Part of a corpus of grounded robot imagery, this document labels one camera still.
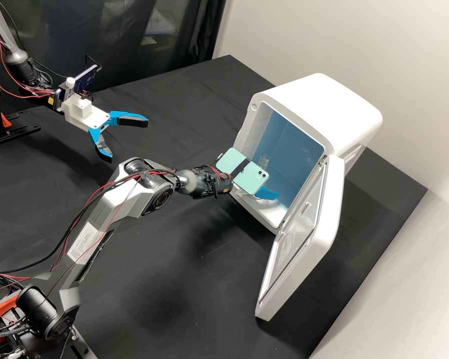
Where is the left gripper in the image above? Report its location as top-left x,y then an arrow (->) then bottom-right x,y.
63,97 -> 150,163

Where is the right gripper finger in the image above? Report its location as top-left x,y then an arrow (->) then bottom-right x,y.
254,188 -> 280,203

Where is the incubator door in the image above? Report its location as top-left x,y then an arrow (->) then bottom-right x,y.
254,153 -> 346,322

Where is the white incubator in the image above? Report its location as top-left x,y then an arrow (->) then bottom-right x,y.
230,73 -> 384,231

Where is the right wrist camera phone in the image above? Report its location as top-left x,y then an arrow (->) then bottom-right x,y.
215,147 -> 270,195

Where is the wrist camera phone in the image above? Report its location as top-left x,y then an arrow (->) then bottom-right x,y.
57,63 -> 100,102
215,147 -> 270,195

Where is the left wrist camera phone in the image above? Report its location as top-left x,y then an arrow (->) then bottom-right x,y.
57,63 -> 100,102

